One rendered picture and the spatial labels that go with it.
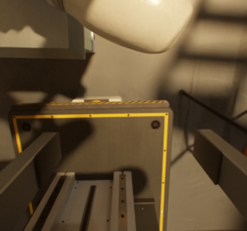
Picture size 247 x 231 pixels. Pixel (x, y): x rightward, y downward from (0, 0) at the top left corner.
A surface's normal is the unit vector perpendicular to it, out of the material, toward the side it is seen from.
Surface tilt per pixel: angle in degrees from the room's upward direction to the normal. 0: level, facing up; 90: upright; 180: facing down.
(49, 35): 0
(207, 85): 0
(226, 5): 0
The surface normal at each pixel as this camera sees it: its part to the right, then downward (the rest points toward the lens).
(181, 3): 0.47, 0.11
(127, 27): -0.21, 0.78
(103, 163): 0.00, 0.25
